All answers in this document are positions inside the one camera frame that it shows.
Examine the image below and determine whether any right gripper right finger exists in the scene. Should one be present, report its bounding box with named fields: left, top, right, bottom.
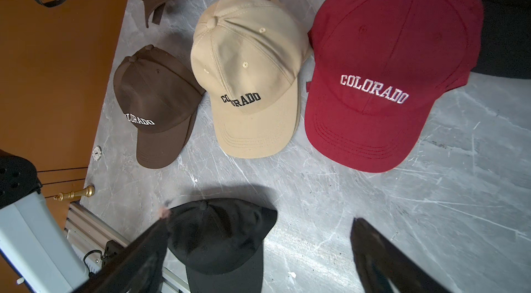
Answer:
left=351, top=218, right=449, bottom=292

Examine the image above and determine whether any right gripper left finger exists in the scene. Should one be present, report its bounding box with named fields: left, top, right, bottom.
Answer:
left=75, top=218, right=170, bottom=293

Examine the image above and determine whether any black cap front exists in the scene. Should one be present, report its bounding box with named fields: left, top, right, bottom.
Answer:
left=167, top=198, right=278, bottom=293

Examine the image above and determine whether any black cap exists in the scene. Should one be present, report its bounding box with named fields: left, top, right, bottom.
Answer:
left=167, top=198, right=278, bottom=293
left=473, top=0, right=530, bottom=80

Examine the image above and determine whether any maroon cap front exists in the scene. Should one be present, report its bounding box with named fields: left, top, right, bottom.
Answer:
left=304, top=0, right=483, bottom=173

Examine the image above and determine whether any beige cap back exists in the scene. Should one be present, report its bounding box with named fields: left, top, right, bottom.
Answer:
left=191, top=0, right=312, bottom=159

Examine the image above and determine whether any black cap back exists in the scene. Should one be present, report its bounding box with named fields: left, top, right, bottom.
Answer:
left=473, top=0, right=530, bottom=80

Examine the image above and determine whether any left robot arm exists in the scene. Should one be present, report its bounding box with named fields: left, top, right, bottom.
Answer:
left=1, top=0, right=127, bottom=292

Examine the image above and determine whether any aluminium front rail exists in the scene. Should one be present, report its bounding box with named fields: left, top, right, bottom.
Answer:
left=64, top=201, right=192, bottom=293

